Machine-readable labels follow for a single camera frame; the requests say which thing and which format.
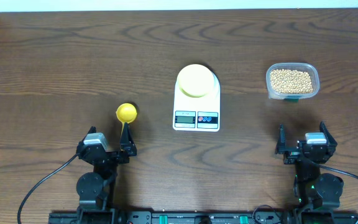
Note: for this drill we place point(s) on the yellow plastic measuring scoop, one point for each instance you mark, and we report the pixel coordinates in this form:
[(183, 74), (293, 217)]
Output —
[(126, 113)]

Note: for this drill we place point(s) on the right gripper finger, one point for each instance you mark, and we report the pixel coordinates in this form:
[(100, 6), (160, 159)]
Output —
[(281, 146), (330, 140)]

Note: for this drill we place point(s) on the green tape label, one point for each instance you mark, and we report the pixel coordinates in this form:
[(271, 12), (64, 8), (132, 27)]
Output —
[(292, 99)]

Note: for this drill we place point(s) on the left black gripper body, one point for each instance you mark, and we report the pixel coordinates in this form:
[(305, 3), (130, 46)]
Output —
[(114, 159)]

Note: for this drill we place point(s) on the clear plastic container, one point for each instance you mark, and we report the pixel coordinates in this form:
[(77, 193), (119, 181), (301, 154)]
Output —
[(304, 67)]

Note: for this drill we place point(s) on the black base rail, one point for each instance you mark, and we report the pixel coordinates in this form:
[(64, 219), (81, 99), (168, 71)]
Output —
[(115, 217)]

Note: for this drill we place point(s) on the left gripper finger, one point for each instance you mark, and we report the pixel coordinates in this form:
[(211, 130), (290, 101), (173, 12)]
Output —
[(127, 143), (92, 130)]

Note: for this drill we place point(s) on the soybeans pile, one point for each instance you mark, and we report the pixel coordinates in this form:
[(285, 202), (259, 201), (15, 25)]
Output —
[(291, 81)]

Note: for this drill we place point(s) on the pale yellow bowl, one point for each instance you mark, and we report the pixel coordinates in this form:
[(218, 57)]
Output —
[(195, 80)]

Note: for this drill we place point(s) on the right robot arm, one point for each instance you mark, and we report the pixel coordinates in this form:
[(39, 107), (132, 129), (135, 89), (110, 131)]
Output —
[(315, 190)]

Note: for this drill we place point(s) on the white digital kitchen scale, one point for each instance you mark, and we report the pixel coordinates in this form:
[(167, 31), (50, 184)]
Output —
[(197, 113)]

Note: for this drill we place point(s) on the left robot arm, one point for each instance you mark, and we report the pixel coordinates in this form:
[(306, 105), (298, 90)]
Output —
[(96, 188)]

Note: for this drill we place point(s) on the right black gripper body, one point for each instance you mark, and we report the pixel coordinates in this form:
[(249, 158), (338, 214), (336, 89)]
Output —
[(291, 155)]

